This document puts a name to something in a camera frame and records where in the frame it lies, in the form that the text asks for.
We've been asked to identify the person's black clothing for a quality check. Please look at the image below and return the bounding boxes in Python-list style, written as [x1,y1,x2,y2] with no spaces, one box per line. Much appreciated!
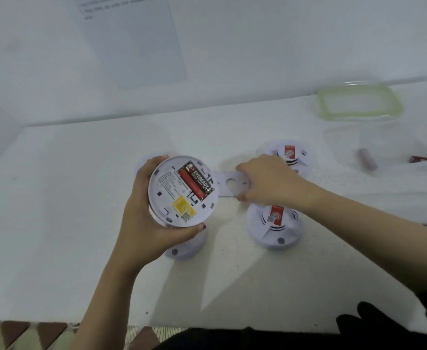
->
[154,224,427,350]

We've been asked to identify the person's right hand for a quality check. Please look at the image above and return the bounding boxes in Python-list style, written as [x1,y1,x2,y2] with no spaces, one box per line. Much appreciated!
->
[235,154,320,216]

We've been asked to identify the clear plastic container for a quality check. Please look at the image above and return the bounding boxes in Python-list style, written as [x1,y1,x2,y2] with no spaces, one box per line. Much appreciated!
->
[323,122,427,173]

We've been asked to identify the green-rimmed clear container lid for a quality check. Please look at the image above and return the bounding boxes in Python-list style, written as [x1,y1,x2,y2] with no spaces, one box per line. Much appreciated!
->
[316,83,405,122]

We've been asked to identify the black and red battery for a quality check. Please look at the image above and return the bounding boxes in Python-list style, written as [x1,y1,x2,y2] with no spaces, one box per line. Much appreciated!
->
[185,162,215,196]

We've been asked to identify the person's right forearm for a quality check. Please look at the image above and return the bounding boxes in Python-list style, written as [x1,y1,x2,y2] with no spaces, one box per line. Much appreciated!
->
[304,181,427,295]

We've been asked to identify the white paper sheet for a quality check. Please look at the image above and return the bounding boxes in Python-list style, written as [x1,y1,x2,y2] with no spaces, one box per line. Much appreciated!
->
[59,0,188,89]

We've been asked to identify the person's left forearm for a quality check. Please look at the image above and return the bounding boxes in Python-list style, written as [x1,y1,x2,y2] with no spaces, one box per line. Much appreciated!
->
[69,249,156,350]

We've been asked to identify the pink battery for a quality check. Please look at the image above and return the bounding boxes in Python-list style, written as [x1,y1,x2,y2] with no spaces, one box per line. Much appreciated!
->
[358,148,379,172]

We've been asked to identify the white smoke detector red label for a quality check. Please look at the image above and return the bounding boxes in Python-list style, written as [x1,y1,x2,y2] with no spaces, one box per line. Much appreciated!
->
[259,140,313,177]
[246,203,304,250]

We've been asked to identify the white smoke detector yellow sticker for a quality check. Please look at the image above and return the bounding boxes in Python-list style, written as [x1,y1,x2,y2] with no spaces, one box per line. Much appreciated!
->
[147,155,220,229]

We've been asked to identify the person's left hand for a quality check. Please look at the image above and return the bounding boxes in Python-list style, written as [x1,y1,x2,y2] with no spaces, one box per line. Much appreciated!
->
[116,155,207,268]

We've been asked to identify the white mounting plate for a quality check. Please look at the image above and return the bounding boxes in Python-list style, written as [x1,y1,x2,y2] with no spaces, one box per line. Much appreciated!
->
[213,170,253,198]

